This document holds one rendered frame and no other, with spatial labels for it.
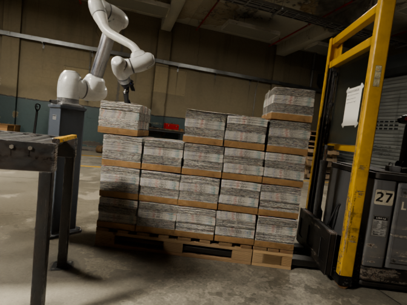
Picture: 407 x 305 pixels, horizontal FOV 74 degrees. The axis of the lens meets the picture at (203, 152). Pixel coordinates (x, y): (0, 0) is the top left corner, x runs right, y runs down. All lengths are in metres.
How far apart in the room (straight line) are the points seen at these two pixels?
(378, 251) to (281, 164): 0.83
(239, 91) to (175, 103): 2.22
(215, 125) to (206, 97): 7.10
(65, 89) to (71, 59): 6.60
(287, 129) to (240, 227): 0.77
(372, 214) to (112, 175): 1.78
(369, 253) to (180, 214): 1.29
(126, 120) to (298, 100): 1.22
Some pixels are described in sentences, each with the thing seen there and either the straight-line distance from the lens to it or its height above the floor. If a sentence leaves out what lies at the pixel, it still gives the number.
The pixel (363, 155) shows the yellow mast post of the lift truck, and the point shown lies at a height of 0.89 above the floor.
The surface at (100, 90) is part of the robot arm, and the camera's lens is 2.43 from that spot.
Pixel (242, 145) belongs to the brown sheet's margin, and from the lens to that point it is 1.92.
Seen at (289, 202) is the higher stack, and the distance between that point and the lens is 2.04.
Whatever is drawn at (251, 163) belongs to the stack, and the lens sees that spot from 1.95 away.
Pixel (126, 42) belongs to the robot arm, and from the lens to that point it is 2.08.
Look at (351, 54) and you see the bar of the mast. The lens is 2.35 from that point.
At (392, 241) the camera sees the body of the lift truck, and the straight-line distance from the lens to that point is 2.24.
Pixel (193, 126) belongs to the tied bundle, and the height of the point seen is 0.95.
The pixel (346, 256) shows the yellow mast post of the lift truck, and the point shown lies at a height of 0.22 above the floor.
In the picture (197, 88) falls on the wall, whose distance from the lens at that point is 8.96.
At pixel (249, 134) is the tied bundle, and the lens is 1.92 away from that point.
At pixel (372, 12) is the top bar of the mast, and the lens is 2.25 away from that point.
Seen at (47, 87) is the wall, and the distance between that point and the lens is 8.89.
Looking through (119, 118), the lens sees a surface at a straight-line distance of 2.02.
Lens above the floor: 0.92
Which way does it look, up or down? 4 degrees down
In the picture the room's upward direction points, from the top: 6 degrees clockwise
